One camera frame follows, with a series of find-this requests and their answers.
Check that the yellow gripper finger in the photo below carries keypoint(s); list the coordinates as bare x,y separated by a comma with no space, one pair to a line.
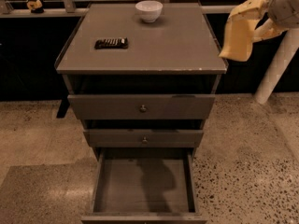
249,10
267,31

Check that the yellow sponge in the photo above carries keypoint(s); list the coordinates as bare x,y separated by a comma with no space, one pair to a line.
237,43

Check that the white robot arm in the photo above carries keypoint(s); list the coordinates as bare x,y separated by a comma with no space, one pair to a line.
284,13

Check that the grey drawer cabinet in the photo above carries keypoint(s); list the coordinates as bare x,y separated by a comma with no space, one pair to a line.
177,54

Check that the grey top drawer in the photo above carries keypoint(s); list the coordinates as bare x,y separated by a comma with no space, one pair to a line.
126,106

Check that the grey drawer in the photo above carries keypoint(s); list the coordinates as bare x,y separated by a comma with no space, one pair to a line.
144,186
126,106
133,138

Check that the brass top drawer knob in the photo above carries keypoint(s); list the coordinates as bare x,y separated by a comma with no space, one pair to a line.
143,109

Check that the brass drawer knob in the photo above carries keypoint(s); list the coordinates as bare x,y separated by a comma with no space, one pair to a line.
143,109
144,140

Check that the brass middle drawer knob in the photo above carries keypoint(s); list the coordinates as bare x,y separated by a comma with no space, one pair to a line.
144,140

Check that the grey middle drawer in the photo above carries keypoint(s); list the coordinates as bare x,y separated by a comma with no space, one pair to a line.
133,138

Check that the grey bottom drawer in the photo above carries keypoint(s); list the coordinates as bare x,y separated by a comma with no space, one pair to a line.
144,186

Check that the white diagonal pillar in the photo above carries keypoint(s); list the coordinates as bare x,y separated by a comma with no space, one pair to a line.
286,50

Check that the white ceramic bowl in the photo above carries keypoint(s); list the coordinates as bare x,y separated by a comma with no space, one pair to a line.
149,11

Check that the dark snack bar packet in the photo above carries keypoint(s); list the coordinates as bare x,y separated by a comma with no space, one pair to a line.
112,43

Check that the small yellow black object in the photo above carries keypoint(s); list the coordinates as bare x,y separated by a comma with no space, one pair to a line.
35,6

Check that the metal railing frame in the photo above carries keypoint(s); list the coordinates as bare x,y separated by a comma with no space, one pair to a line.
68,0

